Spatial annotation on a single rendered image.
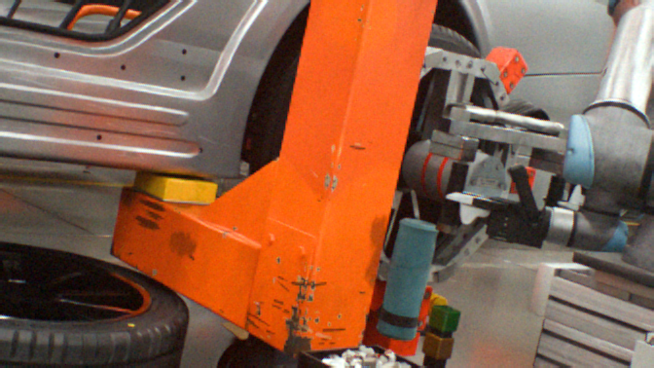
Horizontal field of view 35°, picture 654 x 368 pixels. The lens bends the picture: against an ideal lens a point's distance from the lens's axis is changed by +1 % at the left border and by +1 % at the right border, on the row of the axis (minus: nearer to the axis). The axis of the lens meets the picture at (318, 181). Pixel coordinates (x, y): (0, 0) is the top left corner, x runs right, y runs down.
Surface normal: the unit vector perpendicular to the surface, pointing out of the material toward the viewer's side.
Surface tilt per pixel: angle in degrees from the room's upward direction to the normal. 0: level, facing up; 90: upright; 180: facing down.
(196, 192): 90
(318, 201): 90
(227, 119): 90
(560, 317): 90
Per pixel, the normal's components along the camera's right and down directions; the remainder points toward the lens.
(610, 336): -0.70, -0.07
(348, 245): 0.63, 0.22
